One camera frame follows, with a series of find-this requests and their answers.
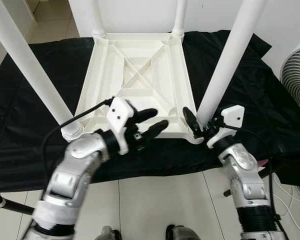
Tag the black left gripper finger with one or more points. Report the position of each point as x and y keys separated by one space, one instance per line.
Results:
x=155 y=130
x=146 y=115

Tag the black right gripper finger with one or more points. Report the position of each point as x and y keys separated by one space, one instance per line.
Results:
x=191 y=122

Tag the white plastic children table top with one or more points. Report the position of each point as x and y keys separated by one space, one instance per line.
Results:
x=105 y=65

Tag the white plastic table leg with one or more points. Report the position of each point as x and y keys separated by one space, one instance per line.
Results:
x=230 y=60
x=96 y=17
x=25 y=65
x=179 y=17

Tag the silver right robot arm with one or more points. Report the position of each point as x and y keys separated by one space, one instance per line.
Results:
x=245 y=175

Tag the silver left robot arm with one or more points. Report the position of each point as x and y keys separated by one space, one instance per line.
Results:
x=70 y=170

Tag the black tablecloth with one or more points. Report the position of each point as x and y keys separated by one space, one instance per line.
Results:
x=270 y=120

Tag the pink plastic stool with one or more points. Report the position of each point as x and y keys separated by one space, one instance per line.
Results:
x=262 y=162

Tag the white electric fan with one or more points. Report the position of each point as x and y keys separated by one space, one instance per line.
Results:
x=297 y=75

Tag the grey robot left foot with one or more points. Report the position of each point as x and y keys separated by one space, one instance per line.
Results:
x=110 y=233

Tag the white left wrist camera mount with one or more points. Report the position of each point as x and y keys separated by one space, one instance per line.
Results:
x=120 y=120

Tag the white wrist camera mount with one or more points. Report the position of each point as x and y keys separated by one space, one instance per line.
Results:
x=120 y=120
x=232 y=117

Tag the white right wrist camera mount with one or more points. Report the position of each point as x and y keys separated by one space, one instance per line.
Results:
x=232 y=117

